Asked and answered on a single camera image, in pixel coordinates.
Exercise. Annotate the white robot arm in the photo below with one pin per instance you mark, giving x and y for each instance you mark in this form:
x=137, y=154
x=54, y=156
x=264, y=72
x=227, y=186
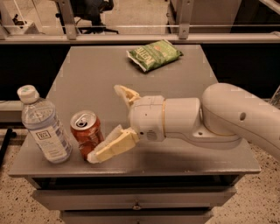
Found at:
x=221, y=118

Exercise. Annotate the round metal drawer knob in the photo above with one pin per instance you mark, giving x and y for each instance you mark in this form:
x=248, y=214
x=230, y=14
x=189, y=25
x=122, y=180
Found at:
x=136, y=207

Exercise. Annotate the black office chair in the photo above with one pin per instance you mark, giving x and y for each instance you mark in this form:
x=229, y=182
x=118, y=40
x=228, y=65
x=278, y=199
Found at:
x=91, y=10

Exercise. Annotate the green chip bag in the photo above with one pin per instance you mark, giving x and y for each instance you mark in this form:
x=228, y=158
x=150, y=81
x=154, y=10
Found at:
x=154, y=55

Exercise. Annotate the red coke can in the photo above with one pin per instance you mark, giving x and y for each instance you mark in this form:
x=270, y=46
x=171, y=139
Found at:
x=86, y=129

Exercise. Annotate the metal railing frame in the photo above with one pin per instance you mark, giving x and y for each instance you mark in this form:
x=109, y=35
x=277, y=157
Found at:
x=142, y=21

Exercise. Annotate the black pole at left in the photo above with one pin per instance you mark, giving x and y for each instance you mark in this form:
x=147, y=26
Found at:
x=10, y=133

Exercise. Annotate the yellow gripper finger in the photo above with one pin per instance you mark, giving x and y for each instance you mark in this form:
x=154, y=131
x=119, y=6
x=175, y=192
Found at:
x=117, y=142
x=128, y=95

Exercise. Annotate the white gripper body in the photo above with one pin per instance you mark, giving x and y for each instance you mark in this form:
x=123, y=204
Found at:
x=147, y=116

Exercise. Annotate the grey cabinet with drawers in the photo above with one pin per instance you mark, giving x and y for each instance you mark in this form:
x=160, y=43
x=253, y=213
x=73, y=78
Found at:
x=173, y=181

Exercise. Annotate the clear plastic water bottle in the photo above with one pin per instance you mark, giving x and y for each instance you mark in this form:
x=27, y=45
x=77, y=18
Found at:
x=39, y=116

